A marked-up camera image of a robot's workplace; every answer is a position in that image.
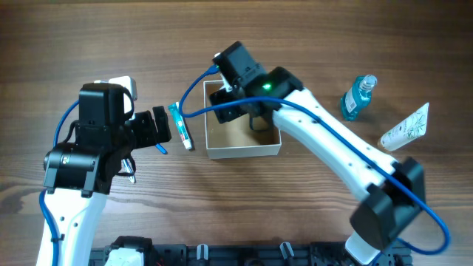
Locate white lotion tube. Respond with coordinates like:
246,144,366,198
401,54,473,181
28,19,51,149
378,103,429,151

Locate blue mouthwash bottle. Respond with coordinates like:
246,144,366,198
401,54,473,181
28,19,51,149
340,75,378,121

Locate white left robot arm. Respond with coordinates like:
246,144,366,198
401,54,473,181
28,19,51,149
36,76,171,265

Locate white cardboard box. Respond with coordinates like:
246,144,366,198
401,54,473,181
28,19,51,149
203,80,282,160

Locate blue white toothbrush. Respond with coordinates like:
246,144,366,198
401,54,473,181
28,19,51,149
122,159,136,184

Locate green toothpaste tube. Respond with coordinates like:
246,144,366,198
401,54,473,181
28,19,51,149
168,102,193,150

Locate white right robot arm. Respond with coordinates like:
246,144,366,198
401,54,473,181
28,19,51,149
210,41,426,265

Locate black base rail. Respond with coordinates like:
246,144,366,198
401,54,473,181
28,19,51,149
90,236,413,266

